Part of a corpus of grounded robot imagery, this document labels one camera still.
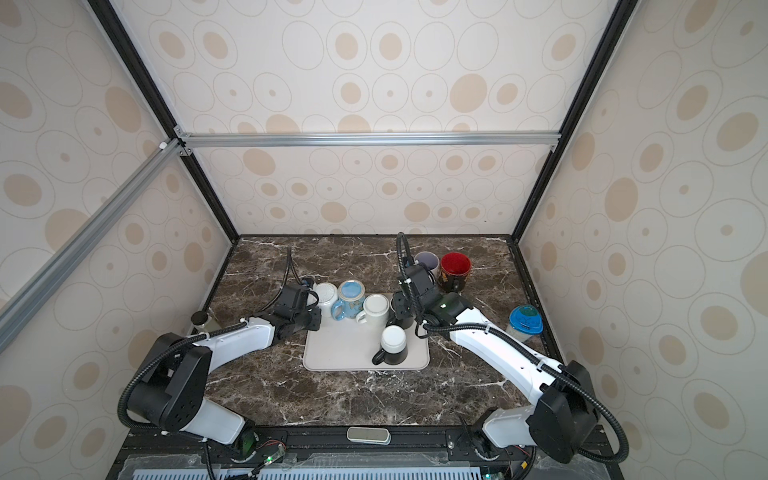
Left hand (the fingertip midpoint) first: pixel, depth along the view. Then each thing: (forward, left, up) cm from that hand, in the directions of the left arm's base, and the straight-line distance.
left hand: (325, 307), depth 93 cm
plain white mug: (-2, -16, +1) cm, 16 cm away
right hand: (-3, -24, +12) cm, 27 cm away
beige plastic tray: (-9, -7, -7) cm, 13 cm away
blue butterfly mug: (0, -9, +4) cm, 9 cm away
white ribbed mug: (+4, 0, +2) cm, 5 cm away
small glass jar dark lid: (-6, +35, +3) cm, 36 cm away
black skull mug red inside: (+12, -41, +4) cm, 43 cm away
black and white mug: (-13, -21, +3) cm, 25 cm away
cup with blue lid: (-6, -60, +3) cm, 60 cm away
